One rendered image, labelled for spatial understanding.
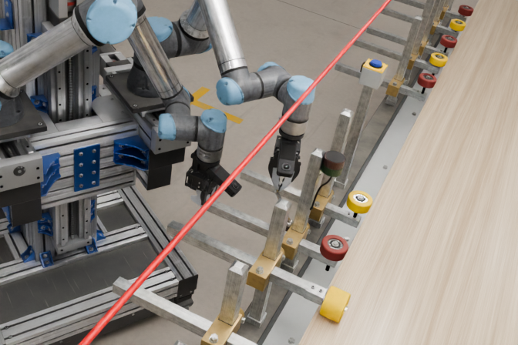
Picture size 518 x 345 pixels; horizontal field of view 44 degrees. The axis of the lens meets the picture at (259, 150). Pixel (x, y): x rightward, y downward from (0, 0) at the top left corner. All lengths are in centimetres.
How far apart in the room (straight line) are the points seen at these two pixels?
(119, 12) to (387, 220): 103
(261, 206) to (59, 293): 122
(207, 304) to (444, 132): 123
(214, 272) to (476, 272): 136
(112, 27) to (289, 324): 103
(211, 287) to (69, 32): 158
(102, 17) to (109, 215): 144
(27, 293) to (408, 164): 149
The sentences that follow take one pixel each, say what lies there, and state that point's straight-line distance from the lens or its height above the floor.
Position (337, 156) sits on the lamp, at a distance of 180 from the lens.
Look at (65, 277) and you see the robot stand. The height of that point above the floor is 21.
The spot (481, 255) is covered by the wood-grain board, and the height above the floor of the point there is 90.
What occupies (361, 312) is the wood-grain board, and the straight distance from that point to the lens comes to 177.
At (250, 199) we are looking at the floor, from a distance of 341.
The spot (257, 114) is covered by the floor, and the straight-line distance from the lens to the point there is 409.
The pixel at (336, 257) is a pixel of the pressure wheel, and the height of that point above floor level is 89.
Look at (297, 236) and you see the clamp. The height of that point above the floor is 87.
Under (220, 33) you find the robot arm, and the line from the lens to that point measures 173.
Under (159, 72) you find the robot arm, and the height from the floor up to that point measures 125.
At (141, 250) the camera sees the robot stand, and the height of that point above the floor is 21.
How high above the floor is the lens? 218
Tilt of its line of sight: 35 degrees down
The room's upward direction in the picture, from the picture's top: 11 degrees clockwise
